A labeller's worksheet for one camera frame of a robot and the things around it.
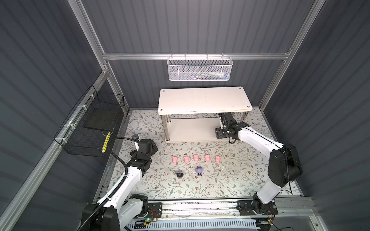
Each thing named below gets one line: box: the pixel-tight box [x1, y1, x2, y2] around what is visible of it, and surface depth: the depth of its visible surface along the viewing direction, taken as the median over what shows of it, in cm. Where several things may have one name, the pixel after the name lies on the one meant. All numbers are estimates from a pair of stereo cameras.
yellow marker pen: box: [101, 131, 111, 154], surface depth 71 cm
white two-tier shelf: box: [157, 86, 253, 143], surface depth 84 cm
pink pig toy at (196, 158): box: [193, 154, 199, 162], surface depth 93 cm
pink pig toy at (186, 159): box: [183, 155, 190, 164], surface depth 92 cm
